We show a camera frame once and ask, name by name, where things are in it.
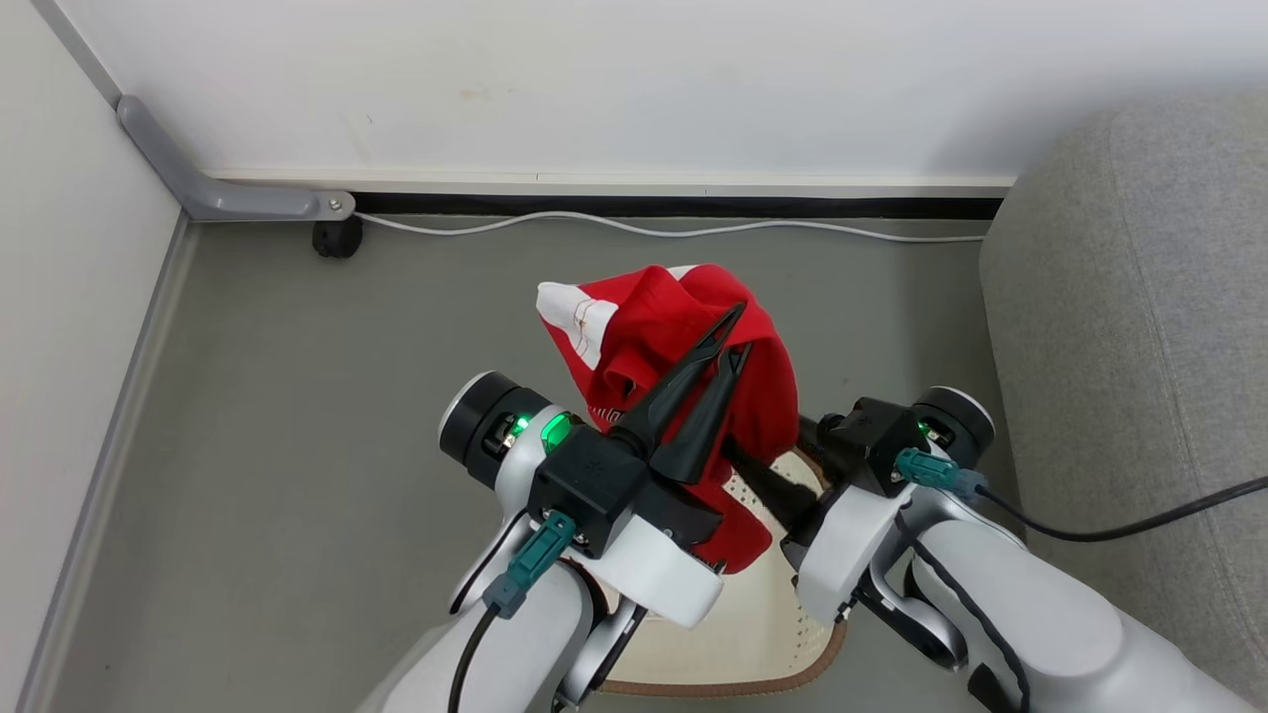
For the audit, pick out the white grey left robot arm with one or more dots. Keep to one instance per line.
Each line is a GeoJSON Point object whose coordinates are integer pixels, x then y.
{"type": "Point", "coordinates": [525, 654]}

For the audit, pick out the grey metal frame leg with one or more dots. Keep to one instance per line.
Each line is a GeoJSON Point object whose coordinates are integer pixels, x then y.
{"type": "Point", "coordinates": [248, 201]}

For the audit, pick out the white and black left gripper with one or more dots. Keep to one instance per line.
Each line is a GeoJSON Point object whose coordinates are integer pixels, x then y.
{"type": "Point", "coordinates": [664, 574]}

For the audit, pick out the black caster wheel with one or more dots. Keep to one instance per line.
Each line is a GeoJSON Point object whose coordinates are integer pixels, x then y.
{"type": "Point", "coordinates": [337, 240]}

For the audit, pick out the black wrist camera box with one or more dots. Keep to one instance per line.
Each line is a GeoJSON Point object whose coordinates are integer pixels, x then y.
{"type": "Point", "coordinates": [589, 485]}
{"type": "Point", "coordinates": [872, 441]}

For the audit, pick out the grey fabric sofa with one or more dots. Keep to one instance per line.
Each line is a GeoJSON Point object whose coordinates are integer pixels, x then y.
{"type": "Point", "coordinates": [1139, 297]}

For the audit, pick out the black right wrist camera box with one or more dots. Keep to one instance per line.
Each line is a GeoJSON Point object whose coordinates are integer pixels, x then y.
{"type": "Point", "coordinates": [872, 441]}

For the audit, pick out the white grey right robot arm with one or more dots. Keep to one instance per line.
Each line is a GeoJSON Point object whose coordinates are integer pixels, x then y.
{"type": "Point", "coordinates": [1040, 614]}

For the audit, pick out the red and white sports jersey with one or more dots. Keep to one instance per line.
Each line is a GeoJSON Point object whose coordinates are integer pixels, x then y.
{"type": "Point", "coordinates": [674, 317]}

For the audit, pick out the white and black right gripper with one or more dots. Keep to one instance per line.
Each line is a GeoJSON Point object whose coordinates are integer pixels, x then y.
{"type": "Point", "coordinates": [842, 555]}

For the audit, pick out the beige plastic laundry basket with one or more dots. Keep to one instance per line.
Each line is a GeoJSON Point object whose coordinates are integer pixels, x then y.
{"type": "Point", "coordinates": [753, 624]}

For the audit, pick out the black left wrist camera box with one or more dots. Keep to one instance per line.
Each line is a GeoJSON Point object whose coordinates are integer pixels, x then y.
{"type": "Point", "coordinates": [589, 485]}

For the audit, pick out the black skirting strip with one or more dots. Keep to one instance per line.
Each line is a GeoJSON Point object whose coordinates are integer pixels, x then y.
{"type": "Point", "coordinates": [792, 207]}

